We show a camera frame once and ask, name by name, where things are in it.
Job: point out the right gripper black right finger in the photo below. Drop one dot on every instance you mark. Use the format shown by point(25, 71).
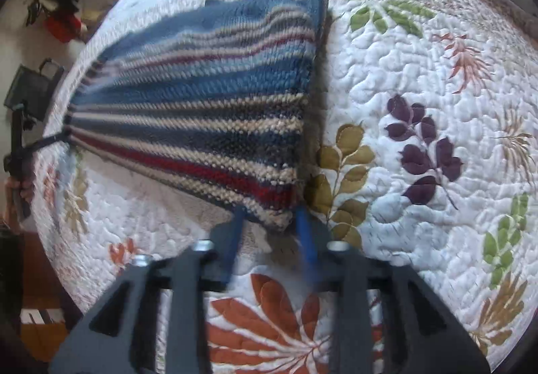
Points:
point(382, 311)

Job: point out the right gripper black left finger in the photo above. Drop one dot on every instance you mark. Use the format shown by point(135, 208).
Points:
point(153, 305)

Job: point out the blue striped knit sweater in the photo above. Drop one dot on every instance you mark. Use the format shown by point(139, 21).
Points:
point(210, 101)

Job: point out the person's left hand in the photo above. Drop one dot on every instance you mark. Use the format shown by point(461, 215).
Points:
point(16, 192)

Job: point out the red and black bag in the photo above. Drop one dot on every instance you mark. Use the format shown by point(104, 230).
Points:
point(60, 18)

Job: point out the white floral quilted bedspread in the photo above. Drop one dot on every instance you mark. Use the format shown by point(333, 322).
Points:
point(421, 148)

